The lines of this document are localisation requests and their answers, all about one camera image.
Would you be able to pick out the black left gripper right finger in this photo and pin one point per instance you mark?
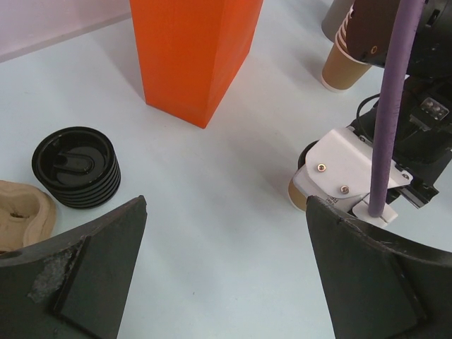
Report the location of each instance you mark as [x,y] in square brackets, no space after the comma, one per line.
[376,283]

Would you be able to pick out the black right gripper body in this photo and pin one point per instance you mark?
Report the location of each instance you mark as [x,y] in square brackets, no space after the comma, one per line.
[423,138]

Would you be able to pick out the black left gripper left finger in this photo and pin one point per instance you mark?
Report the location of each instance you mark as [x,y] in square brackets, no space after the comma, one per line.
[75,284]

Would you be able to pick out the brown pulp cup carrier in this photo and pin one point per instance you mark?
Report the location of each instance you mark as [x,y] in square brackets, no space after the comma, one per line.
[28,216]

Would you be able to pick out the single brown paper cup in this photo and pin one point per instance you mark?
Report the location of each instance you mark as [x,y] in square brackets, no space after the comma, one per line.
[297,198]

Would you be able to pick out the orange paper bag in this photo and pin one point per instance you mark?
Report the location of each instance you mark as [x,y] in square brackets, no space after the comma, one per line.
[190,51]

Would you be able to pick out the single black cup lid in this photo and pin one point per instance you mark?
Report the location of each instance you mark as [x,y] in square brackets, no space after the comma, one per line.
[302,158]

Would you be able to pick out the stacked brown paper cups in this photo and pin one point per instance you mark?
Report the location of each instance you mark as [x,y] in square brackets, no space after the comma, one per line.
[341,71]

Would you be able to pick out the black lid stack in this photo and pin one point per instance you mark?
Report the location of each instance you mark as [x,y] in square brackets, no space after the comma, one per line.
[78,166]

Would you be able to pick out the grey straw holder tube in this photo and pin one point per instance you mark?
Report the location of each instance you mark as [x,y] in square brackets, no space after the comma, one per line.
[334,17]

